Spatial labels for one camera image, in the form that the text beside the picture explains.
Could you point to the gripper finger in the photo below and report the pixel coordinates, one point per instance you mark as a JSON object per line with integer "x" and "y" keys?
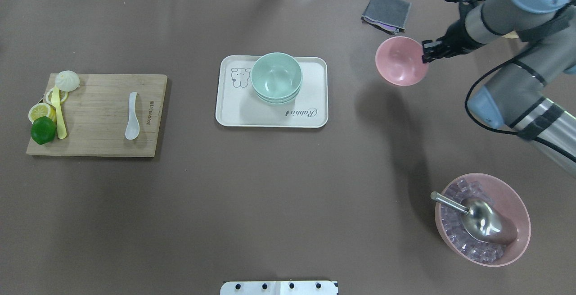
{"x": 431, "y": 55}
{"x": 431, "y": 45}

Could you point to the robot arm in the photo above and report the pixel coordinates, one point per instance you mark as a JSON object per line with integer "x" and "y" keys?
{"x": 513, "y": 95}

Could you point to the lemon slice near lime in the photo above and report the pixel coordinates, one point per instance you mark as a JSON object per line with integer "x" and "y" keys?
{"x": 41, "y": 110}

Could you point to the white ceramic spoon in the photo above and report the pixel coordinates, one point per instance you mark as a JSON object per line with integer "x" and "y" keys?
{"x": 133, "y": 128}

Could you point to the metal ice scoop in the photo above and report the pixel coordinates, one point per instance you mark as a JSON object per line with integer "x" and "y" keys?
{"x": 479, "y": 219}

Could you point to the large pink ice bowl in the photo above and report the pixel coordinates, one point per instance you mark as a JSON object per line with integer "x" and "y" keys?
{"x": 503, "y": 199}

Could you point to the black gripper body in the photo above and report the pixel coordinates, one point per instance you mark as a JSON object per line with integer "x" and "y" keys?
{"x": 454, "y": 37}

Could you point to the green lime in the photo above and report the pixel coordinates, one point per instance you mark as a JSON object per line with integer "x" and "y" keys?
{"x": 43, "y": 130}

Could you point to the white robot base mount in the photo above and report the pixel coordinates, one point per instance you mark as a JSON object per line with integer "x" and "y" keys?
{"x": 298, "y": 287}

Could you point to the grey folded cloth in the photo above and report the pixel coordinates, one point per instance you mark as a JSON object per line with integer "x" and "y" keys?
{"x": 388, "y": 15}

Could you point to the yellow plastic knife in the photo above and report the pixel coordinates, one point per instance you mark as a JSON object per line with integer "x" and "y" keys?
{"x": 60, "y": 123}

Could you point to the lemon slice near bun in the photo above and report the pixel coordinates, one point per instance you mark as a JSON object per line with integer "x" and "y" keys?
{"x": 48, "y": 96}

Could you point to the green bowl stack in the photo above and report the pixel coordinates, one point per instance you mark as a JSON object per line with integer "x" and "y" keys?
{"x": 277, "y": 77}

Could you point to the small pink bowl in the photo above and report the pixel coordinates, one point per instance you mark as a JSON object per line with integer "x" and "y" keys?
{"x": 399, "y": 61}

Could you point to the white steamed bun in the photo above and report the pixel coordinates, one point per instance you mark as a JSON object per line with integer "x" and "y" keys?
{"x": 67, "y": 81}

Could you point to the bamboo cutting board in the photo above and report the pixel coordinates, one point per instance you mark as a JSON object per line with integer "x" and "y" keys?
{"x": 96, "y": 116}

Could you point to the cream rabbit tray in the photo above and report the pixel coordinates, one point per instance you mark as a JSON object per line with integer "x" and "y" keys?
{"x": 237, "y": 104}

